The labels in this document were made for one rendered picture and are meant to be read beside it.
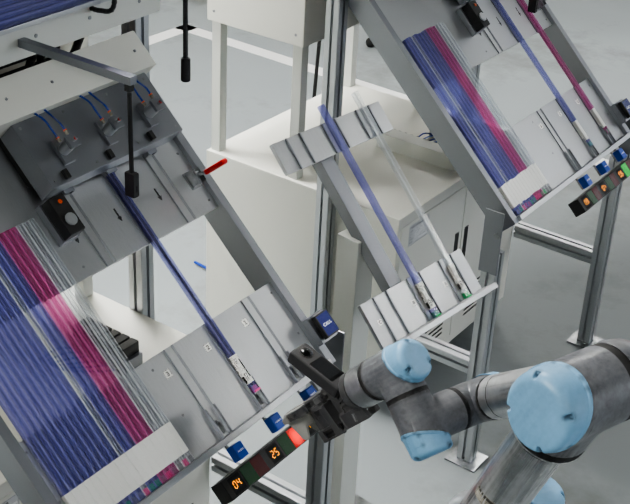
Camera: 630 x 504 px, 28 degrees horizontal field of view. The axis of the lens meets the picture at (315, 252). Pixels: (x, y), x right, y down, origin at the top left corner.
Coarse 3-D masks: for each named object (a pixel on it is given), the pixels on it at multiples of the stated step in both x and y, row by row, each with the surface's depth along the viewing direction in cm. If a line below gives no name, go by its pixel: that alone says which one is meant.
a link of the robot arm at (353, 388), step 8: (352, 368) 214; (352, 376) 212; (344, 384) 213; (352, 384) 212; (352, 392) 212; (360, 392) 211; (352, 400) 213; (360, 400) 212; (368, 400) 211; (376, 400) 211
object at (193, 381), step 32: (224, 320) 236; (256, 320) 241; (288, 320) 245; (160, 352) 224; (192, 352) 228; (256, 352) 237; (288, 352) 241; (160, 384) 221; (192, 384) 225; (224, 384) 229; (288, 384) 239; (192, 416) 222; (224, 416) 226; (192, 448) 219
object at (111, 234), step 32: (0, 160) 221; (160, 160) 243; (0, 192) 218; (32, 192) 222; (96, 192) 231; (160, 192) 240; (192, 192) 245; (0, 224) 215; (96, 224) 227; (128, 224) 232; (160, 224) 236; (64, 256) 220; (96, 256) 224
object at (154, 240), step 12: (120, 192) 233; (132, 204) 233; (144, 228) 232; (156, 240) 233; (168, 264) 232; (180, 276) 232; (192, 300) 232; (204, 312) 232; (216, 336) 232; (228, 348) 232; (252, 384) 232
